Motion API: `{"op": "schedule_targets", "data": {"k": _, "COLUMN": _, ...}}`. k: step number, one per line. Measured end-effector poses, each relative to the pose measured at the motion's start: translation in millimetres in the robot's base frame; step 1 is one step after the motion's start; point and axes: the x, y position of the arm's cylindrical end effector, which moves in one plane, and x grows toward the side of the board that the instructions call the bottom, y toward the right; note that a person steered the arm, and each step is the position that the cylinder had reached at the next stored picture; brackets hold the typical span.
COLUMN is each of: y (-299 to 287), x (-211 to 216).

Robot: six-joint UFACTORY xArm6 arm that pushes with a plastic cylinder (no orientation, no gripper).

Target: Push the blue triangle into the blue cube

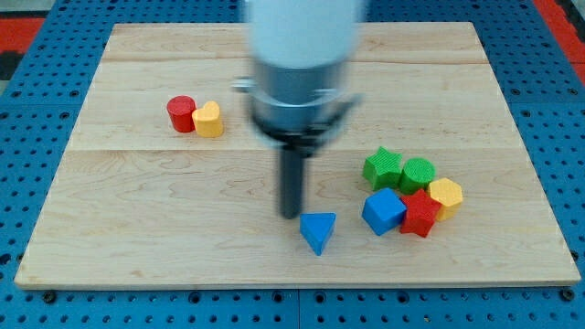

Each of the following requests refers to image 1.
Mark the blue triangle block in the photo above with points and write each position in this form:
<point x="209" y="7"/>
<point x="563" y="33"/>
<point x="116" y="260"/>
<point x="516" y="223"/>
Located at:
<point x="317" y="229"/>

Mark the blue cube block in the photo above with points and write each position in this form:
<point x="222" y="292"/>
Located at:
<point x="383" y="211"/>

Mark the red star block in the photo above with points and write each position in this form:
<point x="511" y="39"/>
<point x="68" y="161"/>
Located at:
<point x="421" y="213"/>

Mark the green star block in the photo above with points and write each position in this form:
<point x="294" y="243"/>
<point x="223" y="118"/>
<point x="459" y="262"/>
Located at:
<point x="383" y="169"/>

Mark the yellow hexagon block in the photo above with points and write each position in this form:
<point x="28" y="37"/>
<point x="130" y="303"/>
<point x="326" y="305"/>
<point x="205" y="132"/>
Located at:
<point x="449" y="194"/>

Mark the green cylinder block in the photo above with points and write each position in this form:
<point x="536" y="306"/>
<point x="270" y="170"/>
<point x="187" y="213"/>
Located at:
<point x="416" y="174"/>

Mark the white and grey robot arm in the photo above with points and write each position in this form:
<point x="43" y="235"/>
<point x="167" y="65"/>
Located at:
<point x="296" y="89"/>

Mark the red cylinder block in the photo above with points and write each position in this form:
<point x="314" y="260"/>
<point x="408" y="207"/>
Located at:
<point x="179" y="110"/>

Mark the yellow heart block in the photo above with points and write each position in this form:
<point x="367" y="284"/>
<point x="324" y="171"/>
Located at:
<point x="208" y="120"/>

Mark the light wooden board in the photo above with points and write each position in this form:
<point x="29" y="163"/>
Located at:
<point x="136" y="205"/>

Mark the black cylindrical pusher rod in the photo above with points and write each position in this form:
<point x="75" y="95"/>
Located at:
<point x="291" y="174"/>

